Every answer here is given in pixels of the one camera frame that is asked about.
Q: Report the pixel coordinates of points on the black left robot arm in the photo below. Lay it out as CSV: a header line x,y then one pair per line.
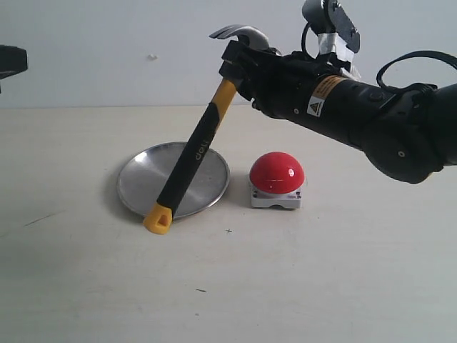
x,y
13,61

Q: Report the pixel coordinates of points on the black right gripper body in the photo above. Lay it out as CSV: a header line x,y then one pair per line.
x,y
281,87

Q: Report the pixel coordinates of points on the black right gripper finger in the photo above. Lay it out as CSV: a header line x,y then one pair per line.
x,y
238,53
236,75

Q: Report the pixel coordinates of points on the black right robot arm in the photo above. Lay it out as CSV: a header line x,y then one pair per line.
x,y
407,134

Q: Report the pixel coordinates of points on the round steel plate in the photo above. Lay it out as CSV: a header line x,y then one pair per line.
x,y
142,178

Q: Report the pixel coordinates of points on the right wrist camera with tape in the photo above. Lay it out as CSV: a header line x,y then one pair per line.
x,y
338,38

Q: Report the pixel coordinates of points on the red dome push button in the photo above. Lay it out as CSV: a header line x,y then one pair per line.
x,y
276,179

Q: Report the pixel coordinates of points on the yellow black claw hammer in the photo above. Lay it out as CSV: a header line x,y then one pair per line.
x,y
159,219

